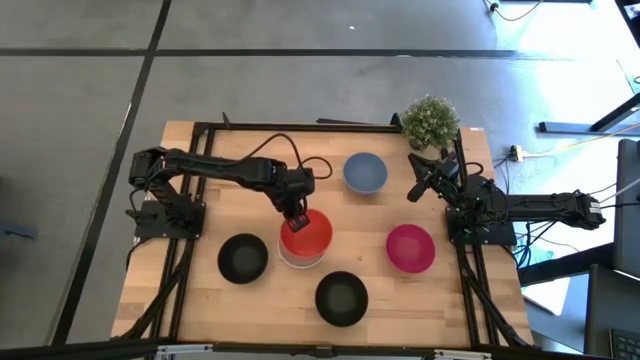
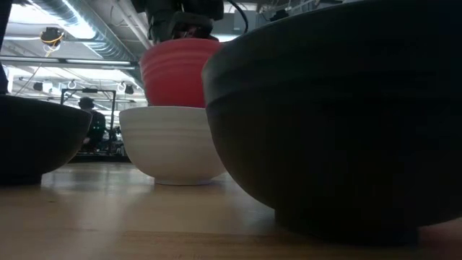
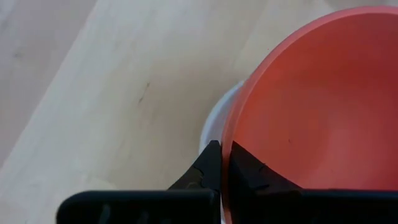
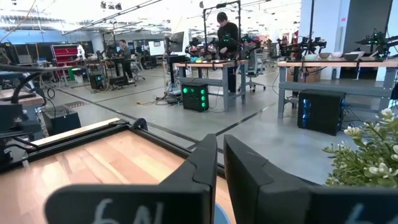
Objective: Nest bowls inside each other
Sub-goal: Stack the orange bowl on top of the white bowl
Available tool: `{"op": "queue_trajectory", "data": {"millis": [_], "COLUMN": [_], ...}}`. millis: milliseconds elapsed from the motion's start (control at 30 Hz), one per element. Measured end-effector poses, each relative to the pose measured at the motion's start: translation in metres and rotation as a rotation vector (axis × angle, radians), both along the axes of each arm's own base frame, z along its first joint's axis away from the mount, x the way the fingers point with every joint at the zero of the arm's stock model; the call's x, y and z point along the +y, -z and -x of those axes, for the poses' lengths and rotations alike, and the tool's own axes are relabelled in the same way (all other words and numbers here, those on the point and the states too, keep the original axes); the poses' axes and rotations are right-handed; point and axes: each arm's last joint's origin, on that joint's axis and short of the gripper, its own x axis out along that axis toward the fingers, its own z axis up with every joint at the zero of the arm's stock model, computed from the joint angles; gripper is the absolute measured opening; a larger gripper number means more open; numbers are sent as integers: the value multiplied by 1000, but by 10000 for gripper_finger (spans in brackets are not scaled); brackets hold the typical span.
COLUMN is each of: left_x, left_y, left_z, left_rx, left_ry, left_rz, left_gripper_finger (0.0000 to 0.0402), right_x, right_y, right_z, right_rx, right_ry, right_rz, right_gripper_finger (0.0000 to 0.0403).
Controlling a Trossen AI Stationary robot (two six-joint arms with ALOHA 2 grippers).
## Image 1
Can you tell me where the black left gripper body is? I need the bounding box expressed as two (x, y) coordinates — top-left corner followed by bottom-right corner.
(272, 166), (317, 222)

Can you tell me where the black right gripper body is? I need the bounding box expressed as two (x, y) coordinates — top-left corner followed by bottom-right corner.
(422, 155), (462, 199)

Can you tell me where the red plastic bowl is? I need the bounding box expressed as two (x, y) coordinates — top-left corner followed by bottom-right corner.
(279, 208), (334, 260)

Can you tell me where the blue plastic bowl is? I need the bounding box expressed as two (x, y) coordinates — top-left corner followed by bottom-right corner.
(342, 151), (389, 196)

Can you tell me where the magenta plastic bowl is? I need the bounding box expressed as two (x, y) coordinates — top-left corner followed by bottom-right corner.
(385, 223), (437, 275)

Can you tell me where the black plastic bowl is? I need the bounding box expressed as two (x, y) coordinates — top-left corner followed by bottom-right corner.
(216, 232), (270, 286)
(314, 270), (370, 329)

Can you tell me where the white plastic bowl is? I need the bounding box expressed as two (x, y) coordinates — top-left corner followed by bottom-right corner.
(276, 235), (329, 270)

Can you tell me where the green potted plant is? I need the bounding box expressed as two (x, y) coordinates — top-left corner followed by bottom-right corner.
(400, 94), (462, 153)

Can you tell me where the black desk leg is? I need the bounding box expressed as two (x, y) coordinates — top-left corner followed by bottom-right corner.
(538, 91), (640, 136)

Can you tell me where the grey monitor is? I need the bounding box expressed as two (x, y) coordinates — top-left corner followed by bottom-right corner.
(612, 138), (640, 280)

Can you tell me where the dark grey desk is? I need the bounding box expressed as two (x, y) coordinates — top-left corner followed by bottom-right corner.
(583, 263), (640, 360)

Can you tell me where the black keyboard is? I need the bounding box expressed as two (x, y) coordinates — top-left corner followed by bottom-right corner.
(608, 328), (640, 360)

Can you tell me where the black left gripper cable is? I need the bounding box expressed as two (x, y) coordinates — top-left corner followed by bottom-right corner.
(239, 131), (335, 181)

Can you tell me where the black aluminium table frame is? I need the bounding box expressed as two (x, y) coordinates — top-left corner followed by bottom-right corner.
(113, 111), (537, 351)

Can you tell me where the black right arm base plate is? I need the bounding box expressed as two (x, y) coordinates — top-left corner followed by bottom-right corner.
(445, 204), (518, 247)

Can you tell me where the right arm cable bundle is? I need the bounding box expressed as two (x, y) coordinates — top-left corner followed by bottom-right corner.
(491, 153), (640, 272)

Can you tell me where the black overhead mount rail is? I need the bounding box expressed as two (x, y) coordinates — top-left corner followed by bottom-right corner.
(0, 337), (640, 360)

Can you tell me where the yellow cable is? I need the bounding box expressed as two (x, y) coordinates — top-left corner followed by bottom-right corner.
(521, 122), (640, 157)

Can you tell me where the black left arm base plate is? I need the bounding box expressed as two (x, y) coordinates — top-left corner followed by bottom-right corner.
(133, 199), (207, 241)

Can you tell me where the black floor cable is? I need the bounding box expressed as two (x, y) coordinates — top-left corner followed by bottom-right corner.
(481, 0), (545, 23)

